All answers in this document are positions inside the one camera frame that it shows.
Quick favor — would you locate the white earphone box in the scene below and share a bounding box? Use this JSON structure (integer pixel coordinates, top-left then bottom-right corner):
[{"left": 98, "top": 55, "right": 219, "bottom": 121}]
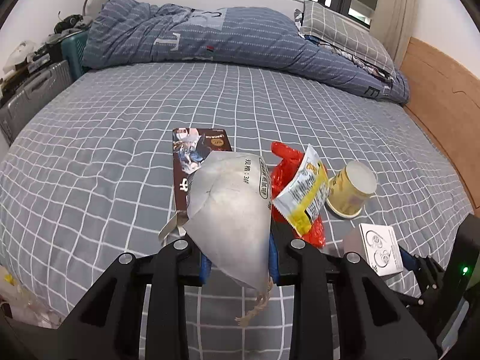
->
[{"left": 343, "top": 223, "right": 404, "bottom": 280}]

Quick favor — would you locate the yellow white snack wrapper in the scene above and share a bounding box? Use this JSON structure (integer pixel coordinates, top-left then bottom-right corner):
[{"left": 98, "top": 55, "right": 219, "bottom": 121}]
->
[{"left": 272, "top": 145, "right": 329, "bottom": 236}]

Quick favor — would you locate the grey dust mask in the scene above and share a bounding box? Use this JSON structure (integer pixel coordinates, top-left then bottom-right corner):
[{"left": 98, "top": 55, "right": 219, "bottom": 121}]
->
[{"left": 159, "top": 151, "right": 272, "bottom": 328}]

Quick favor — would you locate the red plastic bag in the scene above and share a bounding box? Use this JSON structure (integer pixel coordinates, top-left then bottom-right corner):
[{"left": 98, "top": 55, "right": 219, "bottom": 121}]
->
[{"left": 271, "top": 141, "right": 326, "bottom": 248}]

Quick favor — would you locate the brown printed carton box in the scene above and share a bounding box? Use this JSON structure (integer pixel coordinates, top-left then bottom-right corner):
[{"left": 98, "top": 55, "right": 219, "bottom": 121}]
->
[{"left": 172, "top": 127, "right": 232, "bottom": 211}]

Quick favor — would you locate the grey checked bed sheet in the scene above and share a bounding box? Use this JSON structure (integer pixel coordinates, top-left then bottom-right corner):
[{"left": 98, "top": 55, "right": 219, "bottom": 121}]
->
[{"left": 1, "top": 62, "right": 472, "bottom": 359}]

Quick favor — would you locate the wooden headboard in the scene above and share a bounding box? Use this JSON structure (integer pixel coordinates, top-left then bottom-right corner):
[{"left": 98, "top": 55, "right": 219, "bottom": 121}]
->
[{"left": 401, "top": 37, "right": 480, "bottom": 215}]

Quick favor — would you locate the grey suitcase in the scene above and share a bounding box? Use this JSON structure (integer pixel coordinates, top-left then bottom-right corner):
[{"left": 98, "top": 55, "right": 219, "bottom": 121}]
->
[{"left": 1, "top": 60, "right": 72, "bottom": 146}]

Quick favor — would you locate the teal plastic stool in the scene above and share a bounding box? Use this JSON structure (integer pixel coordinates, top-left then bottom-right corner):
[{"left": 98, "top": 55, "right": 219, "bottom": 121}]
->
[{"left": 60, "top": 31, "right": 89, "bottom": 81}]

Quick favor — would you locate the beige curtain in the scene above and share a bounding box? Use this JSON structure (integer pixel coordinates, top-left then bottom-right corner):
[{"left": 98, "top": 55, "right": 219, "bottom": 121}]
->
[{"left": 369, "top": 0, "right": 417, "bottom": 68}]

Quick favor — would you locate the white helmet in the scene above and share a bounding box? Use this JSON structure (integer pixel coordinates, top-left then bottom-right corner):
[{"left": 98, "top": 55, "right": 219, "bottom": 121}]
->
[{"left": 3, "top": 41, "right": 36, "bottom": 74}]

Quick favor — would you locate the blue striped duvet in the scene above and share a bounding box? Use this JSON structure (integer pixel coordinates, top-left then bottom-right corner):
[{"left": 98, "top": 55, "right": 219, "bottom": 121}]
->
[{"left": 82, "top": 0, "right": 410, "bottom": 105}]

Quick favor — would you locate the grey checked pillow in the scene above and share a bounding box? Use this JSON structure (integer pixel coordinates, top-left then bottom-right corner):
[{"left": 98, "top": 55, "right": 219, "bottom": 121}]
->
[{"left": 300, "top": 1, "right": 395, "bottom": 77}]

